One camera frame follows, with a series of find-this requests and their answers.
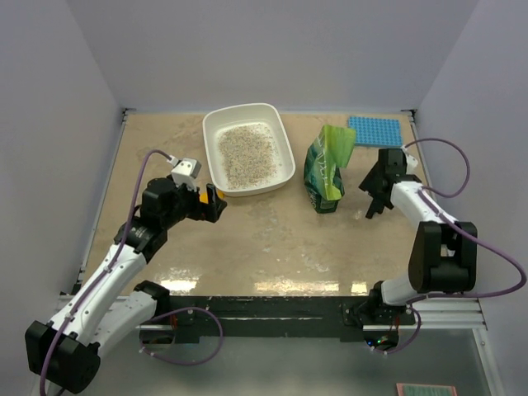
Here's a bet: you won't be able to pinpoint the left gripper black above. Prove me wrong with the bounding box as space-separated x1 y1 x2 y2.
163 178 226 229

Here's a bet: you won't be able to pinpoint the orange plastic scoop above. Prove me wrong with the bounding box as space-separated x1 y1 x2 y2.
200 190 225 204

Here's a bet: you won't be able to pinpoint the white litter box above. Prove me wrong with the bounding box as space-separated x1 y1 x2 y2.
202 103 296 197

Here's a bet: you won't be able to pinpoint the green litter bag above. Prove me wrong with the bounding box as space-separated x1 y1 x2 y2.
303 125 356 214

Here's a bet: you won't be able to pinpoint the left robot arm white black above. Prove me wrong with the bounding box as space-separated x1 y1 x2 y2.
25 177 227 395

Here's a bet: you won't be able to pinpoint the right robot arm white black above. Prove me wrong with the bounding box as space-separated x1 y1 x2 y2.
354 148 478 324

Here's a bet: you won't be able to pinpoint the cat litter granules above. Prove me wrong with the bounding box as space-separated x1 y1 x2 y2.
218 122 282 190

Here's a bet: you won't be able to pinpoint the blue studded plate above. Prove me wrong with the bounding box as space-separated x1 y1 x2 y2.
347 116 403 149

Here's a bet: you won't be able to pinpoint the pink green card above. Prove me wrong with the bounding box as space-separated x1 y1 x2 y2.
396 383 457 396

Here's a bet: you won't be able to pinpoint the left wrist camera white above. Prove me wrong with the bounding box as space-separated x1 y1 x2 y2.
168 156 201 191

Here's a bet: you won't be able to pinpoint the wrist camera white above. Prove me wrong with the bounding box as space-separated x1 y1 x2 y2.
168 156 201 191
402 148 419 174

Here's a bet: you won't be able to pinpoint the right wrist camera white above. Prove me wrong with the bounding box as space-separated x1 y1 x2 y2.
402 148 419 174

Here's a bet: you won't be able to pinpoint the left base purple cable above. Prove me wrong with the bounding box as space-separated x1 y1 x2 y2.
139 307 225 366

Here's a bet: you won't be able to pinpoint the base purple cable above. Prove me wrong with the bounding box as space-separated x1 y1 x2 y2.
139 307 225 366
370 307 421 356

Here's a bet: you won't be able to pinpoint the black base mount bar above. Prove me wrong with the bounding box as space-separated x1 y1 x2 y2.
148 296 416 343

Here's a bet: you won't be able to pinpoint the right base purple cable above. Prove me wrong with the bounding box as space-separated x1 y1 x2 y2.
370 307 421 356

